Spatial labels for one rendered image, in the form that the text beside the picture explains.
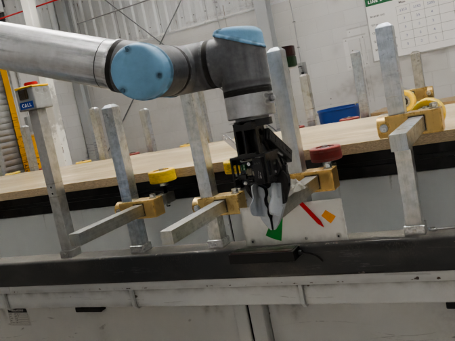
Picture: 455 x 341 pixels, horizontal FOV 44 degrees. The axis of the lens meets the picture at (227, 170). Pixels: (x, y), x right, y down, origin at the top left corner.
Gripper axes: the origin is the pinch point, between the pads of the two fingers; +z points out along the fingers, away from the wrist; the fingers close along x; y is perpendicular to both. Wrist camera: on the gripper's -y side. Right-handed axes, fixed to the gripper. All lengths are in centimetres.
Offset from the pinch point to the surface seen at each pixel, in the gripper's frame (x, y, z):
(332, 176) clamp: 4.5, -27.2, -3.9
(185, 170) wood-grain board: -45, -45, -8
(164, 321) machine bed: -69, -54, 43
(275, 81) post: -5.5, -26.6, -27.6
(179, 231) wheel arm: -23.5, -2.8, 1.2
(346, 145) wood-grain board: 3.7, -45.5, -9.1
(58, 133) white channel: -162, -120, -28
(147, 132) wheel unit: -118, -134, -21
